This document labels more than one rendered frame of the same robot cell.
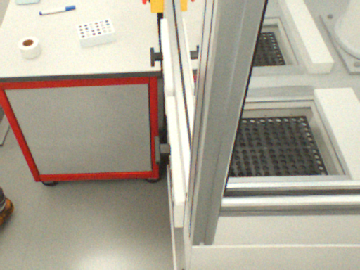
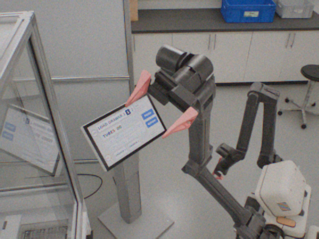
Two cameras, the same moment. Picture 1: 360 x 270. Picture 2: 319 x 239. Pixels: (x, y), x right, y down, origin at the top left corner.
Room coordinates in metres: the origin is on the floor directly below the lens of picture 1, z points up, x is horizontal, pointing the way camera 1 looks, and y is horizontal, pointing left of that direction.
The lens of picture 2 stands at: (1.39, 0.12, 2.35)
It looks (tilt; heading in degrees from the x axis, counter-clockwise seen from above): 39 degrees down; 168
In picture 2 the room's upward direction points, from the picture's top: straight up
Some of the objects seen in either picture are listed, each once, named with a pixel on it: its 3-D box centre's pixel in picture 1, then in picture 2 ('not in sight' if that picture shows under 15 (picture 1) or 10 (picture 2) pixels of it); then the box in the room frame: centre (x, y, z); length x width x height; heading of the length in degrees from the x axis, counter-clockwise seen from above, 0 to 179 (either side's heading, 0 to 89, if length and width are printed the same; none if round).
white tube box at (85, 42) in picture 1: (95, 32); not in sight; (1.13, 0.10, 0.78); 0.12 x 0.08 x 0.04; 101
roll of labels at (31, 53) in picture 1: (29, 47); not in sight; (1.09, 0.32, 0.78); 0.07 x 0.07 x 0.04
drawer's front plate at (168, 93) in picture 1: (166, 65); not in sight; (0.84, -0.11, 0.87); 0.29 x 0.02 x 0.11; 176
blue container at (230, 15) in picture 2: not in sight; (246, 8); (-2.15, 2.04, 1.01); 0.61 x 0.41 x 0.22; 80
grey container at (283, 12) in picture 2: not in sight; (293, 8); (-2.12, 2.69, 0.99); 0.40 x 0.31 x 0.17; 80
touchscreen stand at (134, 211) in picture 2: not in sight; (132, 184); (-0.09, 0.22, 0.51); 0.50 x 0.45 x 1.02; 32
